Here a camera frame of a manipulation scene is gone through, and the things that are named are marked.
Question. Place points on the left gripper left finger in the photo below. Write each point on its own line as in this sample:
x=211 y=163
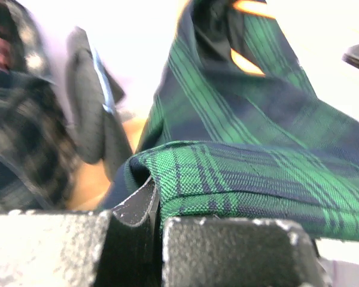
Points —
x=108 y=248

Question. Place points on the pink clothes hanger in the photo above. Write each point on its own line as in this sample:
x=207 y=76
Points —
x=5 y=55

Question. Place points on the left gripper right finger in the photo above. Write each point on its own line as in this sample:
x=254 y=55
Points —
x=259 y=241

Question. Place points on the orange clothes hanger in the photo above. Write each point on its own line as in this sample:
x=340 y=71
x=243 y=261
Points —
x=244 y=37

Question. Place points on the grey dotted garment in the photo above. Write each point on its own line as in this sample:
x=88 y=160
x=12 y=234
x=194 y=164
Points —
x=100 y=135

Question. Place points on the navy beige plaid skirt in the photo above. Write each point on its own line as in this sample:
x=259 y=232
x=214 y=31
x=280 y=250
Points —
x=38 y=157

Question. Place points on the green plaid skirt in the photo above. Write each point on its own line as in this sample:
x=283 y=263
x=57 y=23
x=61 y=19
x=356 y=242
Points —
x=214 y=129

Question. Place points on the blue wire hanger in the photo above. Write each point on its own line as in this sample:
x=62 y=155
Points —
x=109 y=105

